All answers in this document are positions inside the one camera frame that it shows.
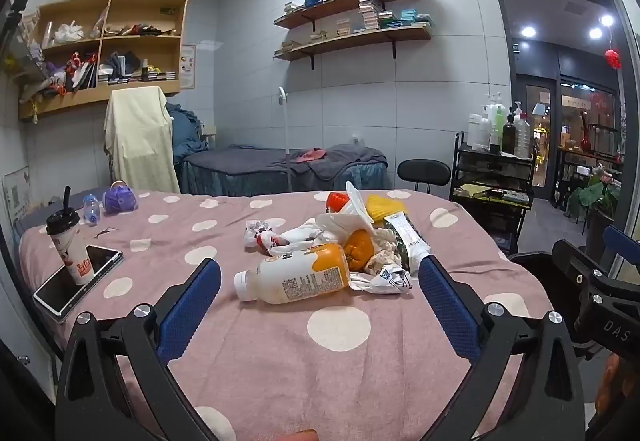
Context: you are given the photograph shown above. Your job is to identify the small clear water bottle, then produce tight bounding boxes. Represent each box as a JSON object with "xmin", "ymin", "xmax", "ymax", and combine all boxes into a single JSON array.
[{"xmin": 82, "ymin": 194, "xmax": 102, "ymax": 225}]

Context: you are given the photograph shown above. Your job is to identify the crumpled white bag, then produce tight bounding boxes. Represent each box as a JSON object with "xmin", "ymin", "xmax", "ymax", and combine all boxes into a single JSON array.
[{"xmin": 53, "ymin": 21, "xmax": 85, "ymax": 44}]

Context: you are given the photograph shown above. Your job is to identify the grey blanket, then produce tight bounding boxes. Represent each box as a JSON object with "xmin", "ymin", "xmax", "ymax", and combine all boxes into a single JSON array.
[{"xmin": 267, "ymin": 144, "xmax": 388, "ymax": 182}]

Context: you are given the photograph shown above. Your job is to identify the purple bag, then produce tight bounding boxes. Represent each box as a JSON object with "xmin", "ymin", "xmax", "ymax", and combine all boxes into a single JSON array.
[{"xmin": 102, "ymin": 181, "xmax": 140, "ymax": 214}]

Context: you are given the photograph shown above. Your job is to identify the wall notice sheet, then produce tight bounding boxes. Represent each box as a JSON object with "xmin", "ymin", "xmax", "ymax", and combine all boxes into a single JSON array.
[{"xmin": 2, "ymin": 167, "xmax": 34, "ymax": 223}]

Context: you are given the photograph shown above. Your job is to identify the white lamp stand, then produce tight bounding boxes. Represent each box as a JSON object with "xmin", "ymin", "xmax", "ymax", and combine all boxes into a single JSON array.
[{"xmin": 277, "ymin": 87, "xmax": 297, "ymax": 194}]

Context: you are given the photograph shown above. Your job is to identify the milk tea cup with straw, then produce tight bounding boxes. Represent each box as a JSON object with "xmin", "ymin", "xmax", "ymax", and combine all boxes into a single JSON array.
[{"xmin": 46, "ymin": 186, "xmax": 96, "ymax": 286}]

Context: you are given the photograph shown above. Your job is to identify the yellow foam fruit net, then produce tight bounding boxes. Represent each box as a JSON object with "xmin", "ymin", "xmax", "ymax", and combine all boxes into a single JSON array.
[{"xmin": 366, "ymin": 194, "xmax": 409, "ymax": 223}]

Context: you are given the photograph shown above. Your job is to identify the wall shelves with boxes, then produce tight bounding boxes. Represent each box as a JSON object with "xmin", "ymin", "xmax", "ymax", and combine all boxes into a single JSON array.
[{"xmin": 281, "ymin": 0, "xmax": 432, "ymax": 54}]

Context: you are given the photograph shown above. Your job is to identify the small crumpled red-white wrapper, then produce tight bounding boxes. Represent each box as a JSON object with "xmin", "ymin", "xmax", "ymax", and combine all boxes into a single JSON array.
[{"xmin": 244, "ymin": 219, "xmax": 282, "ymax": 250}]

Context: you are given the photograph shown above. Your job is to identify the group of bottles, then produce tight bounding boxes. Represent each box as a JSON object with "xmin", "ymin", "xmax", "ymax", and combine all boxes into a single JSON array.
[{"xmin": 467, "ymin": 92, "xmax": 532, "ymax": 158}]

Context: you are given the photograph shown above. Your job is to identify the pile of blue cloth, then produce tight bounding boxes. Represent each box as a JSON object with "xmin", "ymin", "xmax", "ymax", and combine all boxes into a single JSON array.
[{"xmin": 166, "ymin": 103, "xmax": 212, "ymax": 162}]

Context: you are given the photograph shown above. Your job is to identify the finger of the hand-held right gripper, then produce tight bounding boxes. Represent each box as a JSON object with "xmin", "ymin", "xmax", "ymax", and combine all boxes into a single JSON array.
[
  {"xmin": 550, "ymin": 239, "xmax": 608, "ymax": 294},
  {"xmin": 602, "ymin": 225, "xmax": 640, "ymax": 279}
]

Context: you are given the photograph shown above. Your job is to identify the crumpled white paper wrapper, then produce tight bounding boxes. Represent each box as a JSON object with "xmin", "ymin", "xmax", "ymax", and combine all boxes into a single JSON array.
[{"xmin": 349, "ymin": 265, "xmax": 414, "ymax": 295}]

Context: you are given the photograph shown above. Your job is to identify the wooden wall cabinet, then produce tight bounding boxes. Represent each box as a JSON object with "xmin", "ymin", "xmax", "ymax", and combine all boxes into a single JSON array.
[{"xmin": 18, "ymin": 0, "xmax": 189, "ymax": 122}]

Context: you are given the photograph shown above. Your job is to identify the dark folded clothes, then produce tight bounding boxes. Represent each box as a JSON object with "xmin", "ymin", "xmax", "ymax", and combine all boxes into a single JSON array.
[{"xmin": 102, "ymin": 51, "xmax": 144, "ymax": 74}]

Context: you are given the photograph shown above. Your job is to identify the potted green plant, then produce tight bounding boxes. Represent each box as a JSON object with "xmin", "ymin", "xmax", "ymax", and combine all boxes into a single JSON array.
[{"xmin": 566, "ymin": 170, "xmax": 622, "ymax": 228}]

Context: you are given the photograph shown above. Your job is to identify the wooden wall shelf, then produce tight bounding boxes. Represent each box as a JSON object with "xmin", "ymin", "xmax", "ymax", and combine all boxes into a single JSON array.
[
  {"xmin": 273, "ymin": 0, "xmax": 426, "ymax": 32},
  {"xmin": 273, "ymin": 23, "xmax": 433, "ymax": 70}
]

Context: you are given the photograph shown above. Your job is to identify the cream cloth over chair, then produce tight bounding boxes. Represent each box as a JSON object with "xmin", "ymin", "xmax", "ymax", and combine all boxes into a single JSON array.
[{"xmin": 103, "ymin": 86, "xmax": 181, "ymax": 194}]

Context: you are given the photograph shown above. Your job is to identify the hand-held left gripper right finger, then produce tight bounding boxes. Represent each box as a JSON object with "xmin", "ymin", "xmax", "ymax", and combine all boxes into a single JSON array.
[{"xmin": 417, "ymin": 255, "xmax": 586, "ymax": 441}]

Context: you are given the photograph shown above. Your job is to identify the small wall poster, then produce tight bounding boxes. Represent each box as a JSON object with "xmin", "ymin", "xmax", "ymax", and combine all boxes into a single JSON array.
[{"xmin": 180, "ymin": 44, "xmax": 196, "ymax": 90}]

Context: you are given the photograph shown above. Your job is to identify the black trolley cart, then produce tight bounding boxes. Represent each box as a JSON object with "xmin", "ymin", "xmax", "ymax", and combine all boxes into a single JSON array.
[{"xmin": 449, "ymin": 131, "xmax": 539, "ymax": 255}]

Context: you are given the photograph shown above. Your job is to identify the grey massage bed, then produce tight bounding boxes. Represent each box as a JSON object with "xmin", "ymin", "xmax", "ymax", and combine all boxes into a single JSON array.
[{"xmin": 180, "ymin": 144, "xmax": 389, "ymax": 197}]

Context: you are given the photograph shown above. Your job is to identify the black chair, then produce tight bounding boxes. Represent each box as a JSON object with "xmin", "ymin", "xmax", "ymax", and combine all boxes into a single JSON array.
[{"xmin": 397, "ymin": 159, "xmax": 451, "ymax": 194}]

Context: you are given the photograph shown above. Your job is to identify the person's right hand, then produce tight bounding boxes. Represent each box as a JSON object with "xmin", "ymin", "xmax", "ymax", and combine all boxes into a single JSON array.
[{"xmin": 596, "ymin": 353, "xmax": 640, "ymax": 422}]

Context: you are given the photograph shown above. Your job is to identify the smartphone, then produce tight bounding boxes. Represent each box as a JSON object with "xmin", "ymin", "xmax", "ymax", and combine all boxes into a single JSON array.
[{"xmin": 33, "ymin": 244, "xmax": 125, "ymax": 323}]

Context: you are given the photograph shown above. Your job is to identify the white and orange drink bottle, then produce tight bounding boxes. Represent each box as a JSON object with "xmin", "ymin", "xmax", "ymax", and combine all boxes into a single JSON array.
[{"xmin": 235, "ymin": 243, "xmax": 351, "ymax": 304}]

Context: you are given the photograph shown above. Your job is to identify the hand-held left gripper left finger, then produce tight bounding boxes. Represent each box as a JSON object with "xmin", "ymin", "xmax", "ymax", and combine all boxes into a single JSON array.
[{"xmin": 55, "ymin": 258, "xmax": 223, "ymax": 441}]

